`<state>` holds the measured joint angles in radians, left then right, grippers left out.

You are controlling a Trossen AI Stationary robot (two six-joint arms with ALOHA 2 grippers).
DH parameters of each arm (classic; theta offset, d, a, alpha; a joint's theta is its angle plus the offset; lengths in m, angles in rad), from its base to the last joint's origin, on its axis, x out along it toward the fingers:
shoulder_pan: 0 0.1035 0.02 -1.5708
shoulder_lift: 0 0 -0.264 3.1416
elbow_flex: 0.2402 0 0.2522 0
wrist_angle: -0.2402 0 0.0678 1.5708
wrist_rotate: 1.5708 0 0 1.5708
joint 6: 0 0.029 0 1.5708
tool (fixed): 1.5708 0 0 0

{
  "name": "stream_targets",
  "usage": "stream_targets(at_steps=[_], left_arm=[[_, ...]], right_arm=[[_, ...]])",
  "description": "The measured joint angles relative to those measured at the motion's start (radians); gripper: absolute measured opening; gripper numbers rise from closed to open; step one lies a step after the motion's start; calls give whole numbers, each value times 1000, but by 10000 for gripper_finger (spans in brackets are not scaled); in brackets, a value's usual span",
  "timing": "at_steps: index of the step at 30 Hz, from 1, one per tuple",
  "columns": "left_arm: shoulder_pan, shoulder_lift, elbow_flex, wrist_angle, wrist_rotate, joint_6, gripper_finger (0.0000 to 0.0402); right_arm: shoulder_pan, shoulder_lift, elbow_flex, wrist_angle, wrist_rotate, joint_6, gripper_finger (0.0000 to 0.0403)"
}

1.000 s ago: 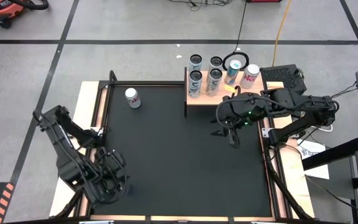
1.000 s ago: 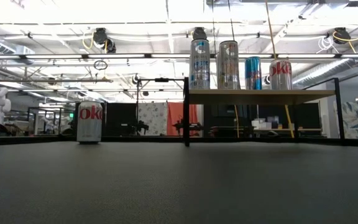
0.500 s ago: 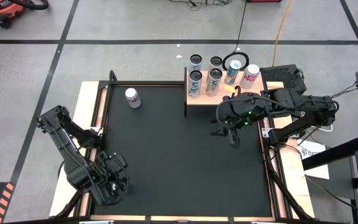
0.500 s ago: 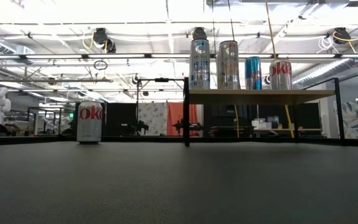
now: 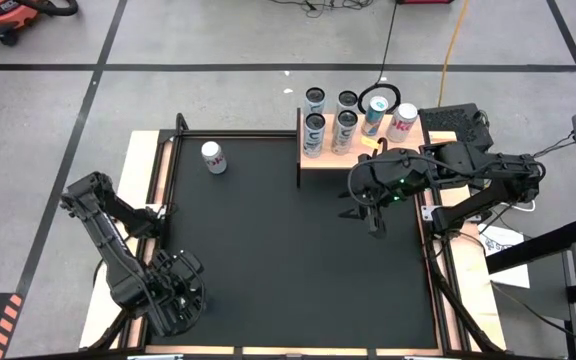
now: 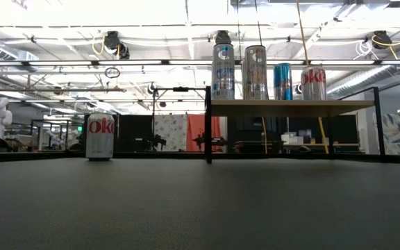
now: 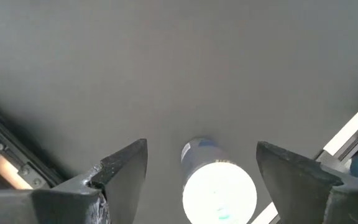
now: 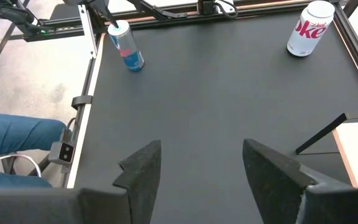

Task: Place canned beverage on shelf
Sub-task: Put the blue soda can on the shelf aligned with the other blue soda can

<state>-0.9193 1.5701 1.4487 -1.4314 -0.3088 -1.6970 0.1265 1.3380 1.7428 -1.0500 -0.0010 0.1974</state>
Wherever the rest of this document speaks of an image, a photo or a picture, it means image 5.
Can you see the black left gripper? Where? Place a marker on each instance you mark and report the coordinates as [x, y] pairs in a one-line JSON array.
[[178, 280]]

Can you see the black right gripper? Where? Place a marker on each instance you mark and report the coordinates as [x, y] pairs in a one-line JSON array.
[[388, 175]]

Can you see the Celsius Tropical Vibe can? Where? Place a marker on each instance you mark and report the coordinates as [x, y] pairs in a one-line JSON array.
[[344, 135], [347, 99]]

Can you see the Celsius Arctic Vibe can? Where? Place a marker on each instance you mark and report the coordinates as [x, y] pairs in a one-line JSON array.
[[314, 97], [314, 137]]

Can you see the Diet Coke can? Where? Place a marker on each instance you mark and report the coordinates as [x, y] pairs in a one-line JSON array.
[[401, 124], [214, 159]]

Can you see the Red Bull can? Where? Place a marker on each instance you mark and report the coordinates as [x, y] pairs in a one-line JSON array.
[[374, 117]]

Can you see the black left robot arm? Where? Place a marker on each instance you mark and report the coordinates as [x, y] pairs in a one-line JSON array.
[[108, 240]]

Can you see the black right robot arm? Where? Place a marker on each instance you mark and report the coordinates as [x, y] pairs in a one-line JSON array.
[[488, 197]]

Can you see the wooden shelf with black legs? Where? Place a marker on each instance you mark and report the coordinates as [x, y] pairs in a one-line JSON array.
[[333, 162]]

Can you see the black perforated box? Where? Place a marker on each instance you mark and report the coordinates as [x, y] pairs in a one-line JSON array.
[[448, 120]]

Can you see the white printed paper sheet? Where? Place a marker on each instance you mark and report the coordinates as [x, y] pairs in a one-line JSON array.
[[500, 245]]

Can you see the black diagonal beam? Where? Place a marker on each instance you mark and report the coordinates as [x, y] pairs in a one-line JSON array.
[[543, 245]]

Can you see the orange shop vacuum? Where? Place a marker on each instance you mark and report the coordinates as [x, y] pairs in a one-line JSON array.
[[8, 15]]

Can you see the white metal bracket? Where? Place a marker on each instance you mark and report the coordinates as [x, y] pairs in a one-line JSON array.
[[427, 214]]

